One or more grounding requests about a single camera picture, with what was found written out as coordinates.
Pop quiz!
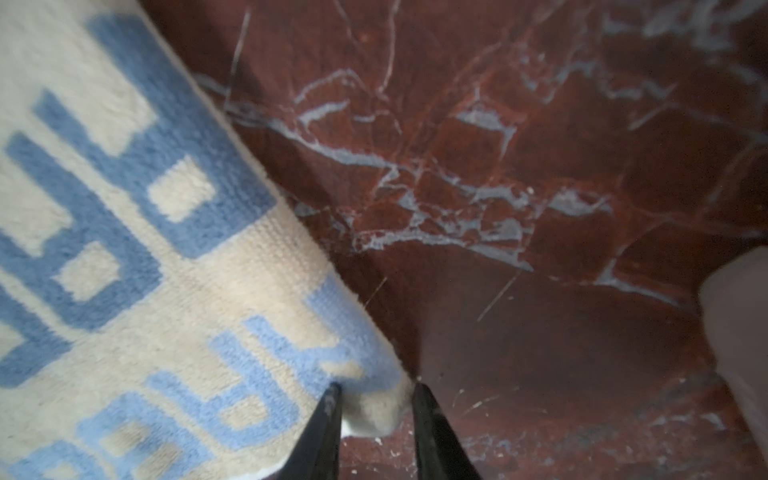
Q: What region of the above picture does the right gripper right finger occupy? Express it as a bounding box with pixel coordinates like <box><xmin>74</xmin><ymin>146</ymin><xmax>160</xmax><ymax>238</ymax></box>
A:
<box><xmin>412</xmin><ymin>382</ymin><xmax>481</xmax><ymax>480</ymax></box>

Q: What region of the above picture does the cream lettered towel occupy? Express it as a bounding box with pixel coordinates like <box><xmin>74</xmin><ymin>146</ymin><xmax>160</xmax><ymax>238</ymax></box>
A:
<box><xmin>1</xmin><ymin>1</ymin><xmax>412</xmax><ymax>479</ymax></box>

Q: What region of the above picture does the white plastic basket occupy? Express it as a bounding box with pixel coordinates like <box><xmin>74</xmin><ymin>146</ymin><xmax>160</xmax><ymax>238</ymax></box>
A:
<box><xmin>698</xmin><ymin>246</ymin><xmax>767</xmax><ymax>455</ymax></box>

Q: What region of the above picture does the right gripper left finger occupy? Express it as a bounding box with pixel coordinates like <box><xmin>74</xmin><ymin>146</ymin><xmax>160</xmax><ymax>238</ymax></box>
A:
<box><xmin>277</xmin><ymin>383</ymin><xmax>343</xmax><ymax>480</ymax></box>

